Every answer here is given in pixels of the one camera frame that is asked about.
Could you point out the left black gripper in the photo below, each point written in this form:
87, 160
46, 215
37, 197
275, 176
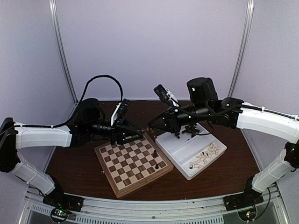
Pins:
118, 133

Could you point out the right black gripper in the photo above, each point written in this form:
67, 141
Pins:
170, 119

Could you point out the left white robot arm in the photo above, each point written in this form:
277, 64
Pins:
78, 169

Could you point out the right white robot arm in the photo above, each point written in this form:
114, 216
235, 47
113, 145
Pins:
235, 113

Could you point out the dark chess pieces pile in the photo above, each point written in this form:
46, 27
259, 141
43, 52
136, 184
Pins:
191, 129

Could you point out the white chess pieces pile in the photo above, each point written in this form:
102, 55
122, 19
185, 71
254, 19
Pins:
205, 157

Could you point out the wooden chessboard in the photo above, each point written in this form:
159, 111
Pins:
131, 166

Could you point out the white divided plastic tray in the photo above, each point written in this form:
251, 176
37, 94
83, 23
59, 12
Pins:
183, 149

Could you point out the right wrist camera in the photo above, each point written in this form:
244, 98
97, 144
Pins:
166, 96

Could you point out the aluminium frame rail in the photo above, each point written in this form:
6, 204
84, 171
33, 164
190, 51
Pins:
209, 210

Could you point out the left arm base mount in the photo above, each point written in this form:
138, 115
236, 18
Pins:
67, 203

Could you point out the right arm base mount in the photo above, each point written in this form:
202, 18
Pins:
242, 200

